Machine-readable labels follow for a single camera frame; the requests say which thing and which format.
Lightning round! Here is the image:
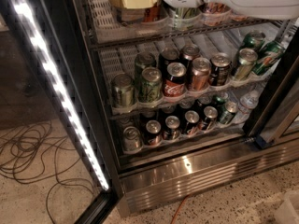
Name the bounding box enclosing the orange cable on floor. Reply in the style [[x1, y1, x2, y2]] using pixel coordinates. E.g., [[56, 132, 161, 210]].
[[169, 195, 191, 224]]

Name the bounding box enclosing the clear water bottle bottom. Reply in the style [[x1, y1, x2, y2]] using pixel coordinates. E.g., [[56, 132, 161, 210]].
[[233, 90, 259, 124]]

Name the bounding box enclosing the white LED light strip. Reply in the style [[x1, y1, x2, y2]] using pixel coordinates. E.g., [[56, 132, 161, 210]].
[[12, 0, 109, 190]]

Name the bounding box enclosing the pale green can middle shelf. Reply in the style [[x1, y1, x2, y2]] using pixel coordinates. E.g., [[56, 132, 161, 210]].
[[231, 48, 258, 81]]

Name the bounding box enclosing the white bin corner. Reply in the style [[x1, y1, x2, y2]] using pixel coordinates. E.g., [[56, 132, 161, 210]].
[[275, 190, 299, 224]]

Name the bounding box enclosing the Coca-Cola bottle top shelf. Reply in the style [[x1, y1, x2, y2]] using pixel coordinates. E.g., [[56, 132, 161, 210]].
[[142, 5, 168, 25]]

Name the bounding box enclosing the black can back row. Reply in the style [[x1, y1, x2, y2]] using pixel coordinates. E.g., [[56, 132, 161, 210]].
[[158, 47, 179, 72]]

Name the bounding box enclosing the green can bottom shelf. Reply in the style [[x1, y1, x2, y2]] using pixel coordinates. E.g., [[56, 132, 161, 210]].
[[218, 101, 238, 125]]

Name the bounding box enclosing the Mountain Dew can lying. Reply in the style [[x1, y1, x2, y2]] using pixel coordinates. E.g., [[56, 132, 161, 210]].
[[252, 40, 285, 76]]

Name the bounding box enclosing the Coca-Cola can middle shelf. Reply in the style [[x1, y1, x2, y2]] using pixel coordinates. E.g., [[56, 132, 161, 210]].
[[163, 63, 187, 97]]

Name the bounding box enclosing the black cable on floor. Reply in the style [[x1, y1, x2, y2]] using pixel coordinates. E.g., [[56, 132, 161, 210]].
[[0, 120, 95, 224]]

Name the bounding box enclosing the dark can middle shelf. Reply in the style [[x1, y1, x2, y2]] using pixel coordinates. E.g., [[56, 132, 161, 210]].
[[209, 52, 232, 86]]

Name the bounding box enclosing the green can back row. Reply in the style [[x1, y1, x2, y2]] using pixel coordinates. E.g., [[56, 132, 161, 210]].
[[135, 51, 156, 78]]

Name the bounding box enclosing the silver can bottom left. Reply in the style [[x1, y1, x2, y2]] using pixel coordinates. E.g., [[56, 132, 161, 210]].
[[123, 126, 142, 152]]

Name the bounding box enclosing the copper can back row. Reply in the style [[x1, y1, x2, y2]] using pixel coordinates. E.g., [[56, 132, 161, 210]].
[[179, 44, 200, 62]]

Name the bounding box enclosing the dark red can bottom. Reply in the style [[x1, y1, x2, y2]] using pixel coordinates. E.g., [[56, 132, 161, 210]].
[[144, 120, 162, 147]]

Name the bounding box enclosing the open glass fridge door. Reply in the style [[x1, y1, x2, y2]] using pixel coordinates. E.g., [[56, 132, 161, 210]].
[[0, 0, 119, 224]]

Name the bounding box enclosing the copper can middle shelf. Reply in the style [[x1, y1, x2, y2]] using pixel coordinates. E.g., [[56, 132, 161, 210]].
[[187, 57, 211, 91]]

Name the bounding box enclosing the stainless steel display fridge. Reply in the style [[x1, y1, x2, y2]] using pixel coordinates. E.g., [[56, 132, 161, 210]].
[[73, 0, 298, 217]]

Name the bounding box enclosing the green can back right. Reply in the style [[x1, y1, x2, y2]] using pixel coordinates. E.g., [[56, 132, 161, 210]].
[[241, 30, 265, 51]]

